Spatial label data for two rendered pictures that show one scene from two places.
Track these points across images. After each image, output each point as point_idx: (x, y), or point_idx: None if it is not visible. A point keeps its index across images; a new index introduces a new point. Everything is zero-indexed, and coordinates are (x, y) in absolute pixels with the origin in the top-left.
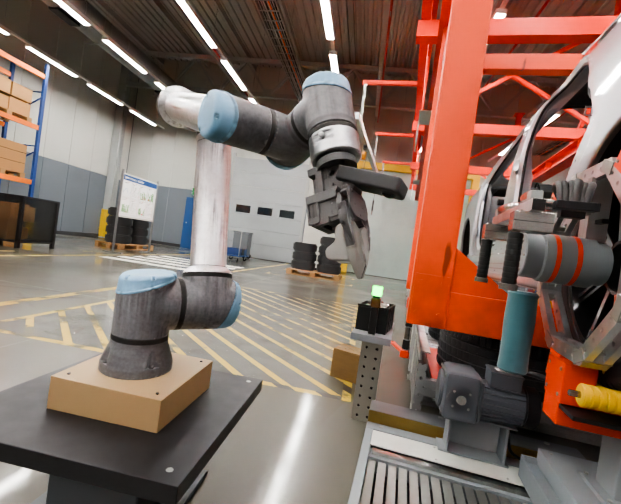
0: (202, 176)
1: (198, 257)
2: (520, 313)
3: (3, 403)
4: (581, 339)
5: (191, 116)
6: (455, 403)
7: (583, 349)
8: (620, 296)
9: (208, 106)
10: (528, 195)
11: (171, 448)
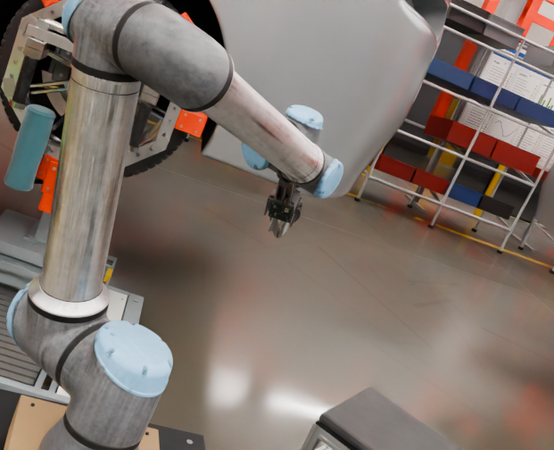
0: (125, 159)
1: (102, 280)
2: (48, 135)
3: None
4: (50, 136)
5: (296, 162)
6: None
7: None
8: (164, 137)
9: (336, 177)
10: None
11: (162, 445)
